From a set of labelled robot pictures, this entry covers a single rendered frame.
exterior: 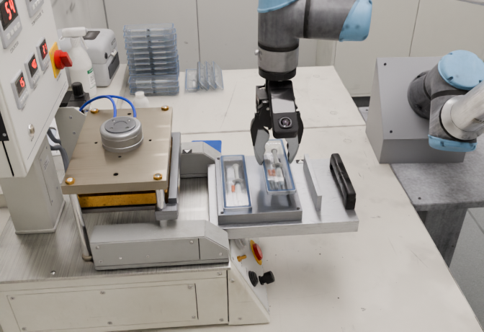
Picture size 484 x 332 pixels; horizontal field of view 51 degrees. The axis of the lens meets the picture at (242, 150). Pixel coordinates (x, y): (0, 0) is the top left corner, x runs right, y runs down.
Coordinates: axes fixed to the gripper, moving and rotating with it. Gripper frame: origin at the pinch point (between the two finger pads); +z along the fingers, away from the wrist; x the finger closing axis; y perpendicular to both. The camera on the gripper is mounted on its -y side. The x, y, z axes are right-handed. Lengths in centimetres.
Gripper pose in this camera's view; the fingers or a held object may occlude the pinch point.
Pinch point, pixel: (275, 160)
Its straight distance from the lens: 103.5
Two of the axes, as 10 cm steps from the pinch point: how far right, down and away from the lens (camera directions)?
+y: -0.8, -5.5, 8.3
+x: -10.0, 0.5, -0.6
